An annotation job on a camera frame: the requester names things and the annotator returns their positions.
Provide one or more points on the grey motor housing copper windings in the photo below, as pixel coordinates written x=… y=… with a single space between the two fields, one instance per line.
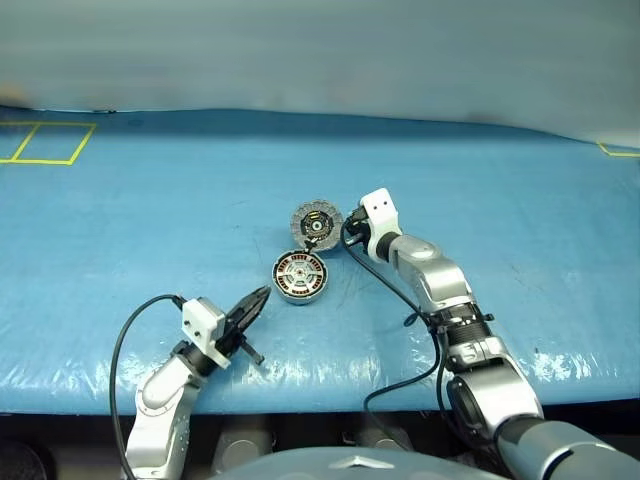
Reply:
x=306 y=300

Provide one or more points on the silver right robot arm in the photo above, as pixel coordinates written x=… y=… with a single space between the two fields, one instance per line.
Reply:
x=435 y=275

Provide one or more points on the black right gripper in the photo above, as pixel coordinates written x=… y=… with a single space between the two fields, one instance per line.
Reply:
x=357 y=227

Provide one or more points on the yellow tape double square marking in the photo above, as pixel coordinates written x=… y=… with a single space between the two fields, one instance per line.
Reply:
x=70 y=159

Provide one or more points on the blue plastic table cover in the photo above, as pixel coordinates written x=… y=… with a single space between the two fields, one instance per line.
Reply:
x=150 y=225

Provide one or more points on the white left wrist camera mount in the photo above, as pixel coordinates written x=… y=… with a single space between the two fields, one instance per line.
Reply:
x=200 y=325

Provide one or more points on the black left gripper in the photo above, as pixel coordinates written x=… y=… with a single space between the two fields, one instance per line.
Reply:
x=227 y=337

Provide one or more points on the yellow tape corner marking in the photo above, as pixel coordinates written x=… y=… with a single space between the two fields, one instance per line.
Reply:
x=612 y=152

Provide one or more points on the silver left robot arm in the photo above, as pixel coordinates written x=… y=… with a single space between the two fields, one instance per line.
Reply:
x=160 y=400

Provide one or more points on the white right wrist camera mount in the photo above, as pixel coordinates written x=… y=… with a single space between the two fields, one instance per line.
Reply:
x=380 y=205

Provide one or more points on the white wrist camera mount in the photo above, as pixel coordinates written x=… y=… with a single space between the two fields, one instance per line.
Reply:
x=380 y=205
x=200 y=325

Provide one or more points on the grey rounded shape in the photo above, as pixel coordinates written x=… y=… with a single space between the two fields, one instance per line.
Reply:
x=242 y=445
x=380 y=435

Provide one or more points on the round motor cover circuit board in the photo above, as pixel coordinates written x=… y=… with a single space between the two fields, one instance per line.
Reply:
x=320 y=225

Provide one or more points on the dark rounded shape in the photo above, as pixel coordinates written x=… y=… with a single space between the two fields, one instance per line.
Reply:
x=20 y=462

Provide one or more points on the grey robot torso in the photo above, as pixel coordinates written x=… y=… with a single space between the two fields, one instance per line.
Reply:
x=350 y=465

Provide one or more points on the black silver spoked rotor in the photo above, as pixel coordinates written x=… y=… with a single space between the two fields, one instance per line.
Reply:
x=299 y=272

